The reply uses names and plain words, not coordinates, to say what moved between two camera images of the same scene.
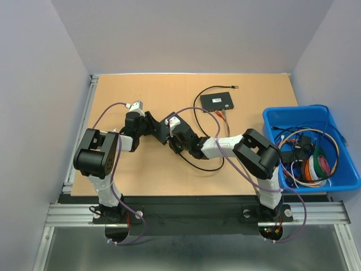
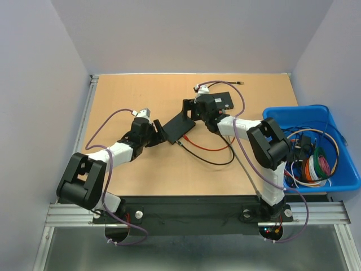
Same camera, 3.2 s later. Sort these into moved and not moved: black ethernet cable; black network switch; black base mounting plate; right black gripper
Moved: black ethernet cable; right black gripper
Not moved: black base mounting plate; black network switch
